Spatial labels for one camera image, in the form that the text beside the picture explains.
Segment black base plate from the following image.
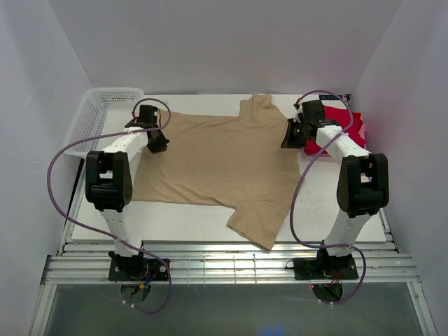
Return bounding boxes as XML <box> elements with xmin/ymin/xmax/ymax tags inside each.
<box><xmin>107</xmin><ymin>258</ymin><xmax>168</xmax><ymax>282</ymax></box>
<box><xmin>293</xmin><ymin>256</ymin><xmax>358</xmax><ymax>280</ymax></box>

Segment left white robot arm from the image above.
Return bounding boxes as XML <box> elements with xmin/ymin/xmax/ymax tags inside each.
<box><xmin>85</xmin><ymin>105</ymin><xmax>169</xmax><ymax>280</ymax></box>

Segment aluminium rail frame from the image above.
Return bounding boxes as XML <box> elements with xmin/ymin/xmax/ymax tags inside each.
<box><xmin>41</xmin><ymin>241</ymin><xmax>420</xmax><ymax>285</ymax></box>

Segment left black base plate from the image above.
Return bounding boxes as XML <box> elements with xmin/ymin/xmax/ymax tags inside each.
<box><xmin>107</xmin><ymin>258</ymin><xmax>168</xmax><ymax>282</ymax></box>

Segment beige t shirt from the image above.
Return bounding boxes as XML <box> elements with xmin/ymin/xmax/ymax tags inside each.
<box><xmin>133</xmin><ymin>94</ymin><xmax>300</xmax><ymax>250</ymax></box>

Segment red folded t shirt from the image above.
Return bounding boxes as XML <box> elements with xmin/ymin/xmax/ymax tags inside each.
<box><xmin>303</xmin><ymin>105</ymin><xmax>364</xmax><ymax>156</ymax></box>

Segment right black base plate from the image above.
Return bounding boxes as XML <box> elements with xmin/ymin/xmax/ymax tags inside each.
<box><xmin>293</xmin><ymin>256</ymin><xmax>358</xmax><ymax>280</ymax></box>

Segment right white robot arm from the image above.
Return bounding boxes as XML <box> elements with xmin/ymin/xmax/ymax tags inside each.
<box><xmin>281</xmin><ymin>99</ymin><xmax>389</xmax><ymax>281</ymax></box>

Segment white plastic mesh basket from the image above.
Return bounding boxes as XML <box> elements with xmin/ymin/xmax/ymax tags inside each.
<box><xmin>64</xmin><ymin>87</ymin><xmax>144</xmax><ymax>146</ymax></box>

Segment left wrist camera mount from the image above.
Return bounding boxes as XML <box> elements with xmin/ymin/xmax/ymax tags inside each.
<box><xmin>132</xmin><ymin>108</ymin><xmax>139</xmax><ymax>123</ymax></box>

